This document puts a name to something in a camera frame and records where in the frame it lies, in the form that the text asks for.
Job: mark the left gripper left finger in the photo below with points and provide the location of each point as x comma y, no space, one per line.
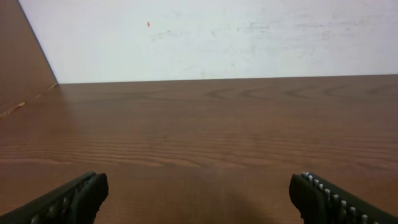
76,202

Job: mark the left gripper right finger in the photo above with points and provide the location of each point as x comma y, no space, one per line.
319,201

